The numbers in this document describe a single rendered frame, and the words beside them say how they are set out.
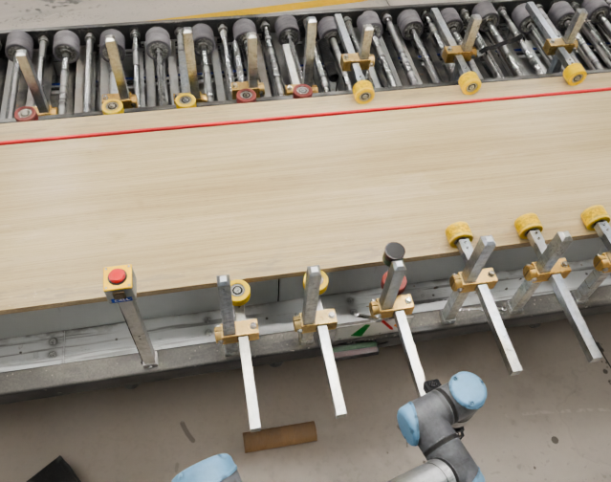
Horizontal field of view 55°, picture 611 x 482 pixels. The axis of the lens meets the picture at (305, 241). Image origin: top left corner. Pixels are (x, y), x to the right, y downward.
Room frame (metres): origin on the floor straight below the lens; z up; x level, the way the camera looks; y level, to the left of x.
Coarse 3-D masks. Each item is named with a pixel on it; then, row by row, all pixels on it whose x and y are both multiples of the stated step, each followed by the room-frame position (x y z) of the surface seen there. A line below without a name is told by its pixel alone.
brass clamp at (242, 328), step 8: (248, 320) 0.84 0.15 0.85; (256, 320) 0.84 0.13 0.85; (216, 328) 0.80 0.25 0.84; (240, 328) 0.81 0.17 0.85; (248, 328) 0.81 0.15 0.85; (256, 328) 0.82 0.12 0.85; (216, 336) 0.78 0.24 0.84; (224, 336) 0.78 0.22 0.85; (232, 336) 0.78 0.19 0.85; (240, 336) 0.79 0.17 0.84; (248, 336) 0.79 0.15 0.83; (256, 336) 0.80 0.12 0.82
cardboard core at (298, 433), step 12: (252, 432) 0.73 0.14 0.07; (264, 432) 0.73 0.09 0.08; (276, 432) 0.74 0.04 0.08; (288, 432) 0.74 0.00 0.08; (300, 432) 0.74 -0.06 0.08; (312, 432) 0.75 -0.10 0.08; (252, 444) 0.68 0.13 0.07; (264, 444) 0.69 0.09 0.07; (276, 444) 0.69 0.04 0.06; (288, 444) 0.70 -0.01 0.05
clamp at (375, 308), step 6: (408, 294) 0.98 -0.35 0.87; (372, 300) 0.95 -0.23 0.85; (378, 300) 0.94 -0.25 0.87; (396, 300) 0.95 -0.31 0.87; (402, 300) 0.95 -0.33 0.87; (372, 306) 0.92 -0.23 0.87; (378, 306) 0.92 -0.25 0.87; (396, 306) 0.93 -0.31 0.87; (402, 306) 0.93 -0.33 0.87; (408, 306) 0.93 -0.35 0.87; (414, 306) 0.93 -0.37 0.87; (372, 312) 0.91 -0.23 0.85; (378, 312) 0.91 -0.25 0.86; (384, 312) 0.91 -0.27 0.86; (390, 312) 0.91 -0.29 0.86; (408, 312) 0.93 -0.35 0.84
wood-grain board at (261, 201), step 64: (0, 128) 1.51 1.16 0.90; (64, 128) 1.54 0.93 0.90; (128, 128) 1.57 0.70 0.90; (192, 128) 1.60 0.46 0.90; (256, 128) 1.63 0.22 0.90; (320, 128) 1.66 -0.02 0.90; (384, 128) 1.69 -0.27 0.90; (448, 128) 1.73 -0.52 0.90; (512, 128) 1.76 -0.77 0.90; (576, 128) 1.79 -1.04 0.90; (0, 192) 1.21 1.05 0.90; (64, 192) 1.23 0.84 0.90; (128, 192) 1.26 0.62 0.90; (192, 192) 1.29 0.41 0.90; (256, 192) 1.31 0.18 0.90; (320, 192) 1.34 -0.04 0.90; (384, 192) 1.37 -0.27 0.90; (448, 192) 1.40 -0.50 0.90; (512, 192) 1.42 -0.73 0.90; (576, 192) 1.45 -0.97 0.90; (0, 256) 0.96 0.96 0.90; (64, 256) 0.98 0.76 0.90; (128, 256) 1.00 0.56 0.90; (192, 256) 1.02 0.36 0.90; (256, 256) 1.05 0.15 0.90; (320, 256) 1.07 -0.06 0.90; (448, 256) 1.14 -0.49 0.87
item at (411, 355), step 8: (400, 312) 0.91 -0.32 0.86; (400, 320) 0.88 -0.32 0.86; (400, 328) 0.86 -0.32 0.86; (408, 328) 0.86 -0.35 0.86; (400, 336) 0.84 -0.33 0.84; (408, 336) 0.83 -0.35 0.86; (408, 344) 0.80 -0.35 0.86; (408, 352) 0.78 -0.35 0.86; (416, 352) 0.78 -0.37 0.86; (408, 360) 0.76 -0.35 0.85; (416, 360) 0.75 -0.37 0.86; (416, 368) 0.73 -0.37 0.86; (416, 376) 0.70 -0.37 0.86; (424, 376) 0.70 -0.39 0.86; (416, 384) 0.68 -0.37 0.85; (424, 392) 0.65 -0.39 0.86
